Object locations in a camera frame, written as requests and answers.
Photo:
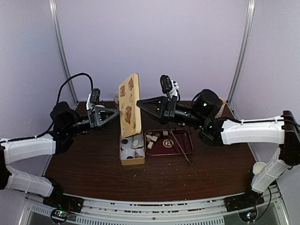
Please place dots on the red lacquer tray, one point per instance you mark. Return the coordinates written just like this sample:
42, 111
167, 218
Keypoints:
166, 145

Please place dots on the bear print tin lid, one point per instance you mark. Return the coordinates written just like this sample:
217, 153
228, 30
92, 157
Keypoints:
130, 113

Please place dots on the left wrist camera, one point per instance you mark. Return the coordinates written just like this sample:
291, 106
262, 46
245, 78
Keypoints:
93, 99

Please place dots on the left aluminium frame post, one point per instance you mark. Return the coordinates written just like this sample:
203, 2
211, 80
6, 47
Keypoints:
56, 24

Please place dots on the right aluminium frame post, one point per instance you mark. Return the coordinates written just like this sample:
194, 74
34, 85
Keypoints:
243, 48

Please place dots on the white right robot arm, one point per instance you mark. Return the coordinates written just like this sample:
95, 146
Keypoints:
281, 130

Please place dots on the white cup near arm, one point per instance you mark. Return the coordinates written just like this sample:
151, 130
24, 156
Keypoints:
257, 167

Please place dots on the beige tin box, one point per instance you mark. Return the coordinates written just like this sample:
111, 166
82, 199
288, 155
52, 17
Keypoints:
130, 150

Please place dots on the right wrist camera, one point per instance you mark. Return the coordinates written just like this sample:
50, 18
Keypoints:
169, 87

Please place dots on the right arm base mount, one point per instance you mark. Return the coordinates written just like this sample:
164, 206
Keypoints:
240, 202

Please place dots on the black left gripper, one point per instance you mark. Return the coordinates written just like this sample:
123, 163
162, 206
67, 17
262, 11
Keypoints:
99, 116

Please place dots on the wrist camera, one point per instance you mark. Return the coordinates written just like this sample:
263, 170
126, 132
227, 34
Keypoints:
93, 99
169, 87

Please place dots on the white oval chocolate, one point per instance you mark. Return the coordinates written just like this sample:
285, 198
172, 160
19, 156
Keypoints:
135, 142

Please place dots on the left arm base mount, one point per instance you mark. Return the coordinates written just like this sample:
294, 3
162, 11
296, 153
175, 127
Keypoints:
67, 203

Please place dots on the metal tongs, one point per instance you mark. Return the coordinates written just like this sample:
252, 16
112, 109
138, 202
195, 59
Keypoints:
186, 155

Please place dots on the gold ridged chocolate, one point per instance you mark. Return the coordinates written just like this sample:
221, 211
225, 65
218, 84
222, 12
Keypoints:
139, 155

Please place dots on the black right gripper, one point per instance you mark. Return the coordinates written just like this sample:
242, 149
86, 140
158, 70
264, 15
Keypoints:
161, 112

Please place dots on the metal front rail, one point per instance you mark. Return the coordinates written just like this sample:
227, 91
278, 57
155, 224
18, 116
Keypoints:
209, 211

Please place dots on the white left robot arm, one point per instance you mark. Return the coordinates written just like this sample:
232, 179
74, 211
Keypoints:
12, 150

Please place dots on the white mug yellow inside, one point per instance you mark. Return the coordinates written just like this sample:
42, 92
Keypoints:
220, 112

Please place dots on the aluminium frame post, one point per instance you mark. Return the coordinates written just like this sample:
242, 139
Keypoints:
243, 48
56, 24

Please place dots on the floral mug beige inside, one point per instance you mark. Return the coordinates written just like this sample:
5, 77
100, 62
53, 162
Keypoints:
116, 99

